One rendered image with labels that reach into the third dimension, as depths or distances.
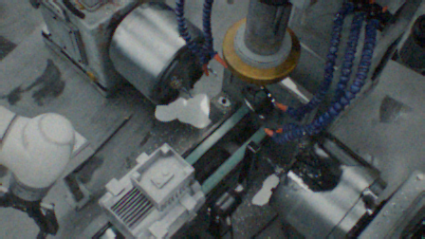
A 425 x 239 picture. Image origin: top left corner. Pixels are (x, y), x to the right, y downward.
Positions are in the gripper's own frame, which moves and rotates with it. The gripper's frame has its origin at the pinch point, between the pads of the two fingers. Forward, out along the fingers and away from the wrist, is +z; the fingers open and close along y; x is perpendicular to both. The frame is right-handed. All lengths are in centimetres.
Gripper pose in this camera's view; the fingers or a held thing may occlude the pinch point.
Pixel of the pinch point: (9, 229)
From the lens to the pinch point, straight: 139.1
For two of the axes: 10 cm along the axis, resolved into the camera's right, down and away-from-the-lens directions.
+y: 8.8, 4.2, 2.3
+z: -4.6, 6.2, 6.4
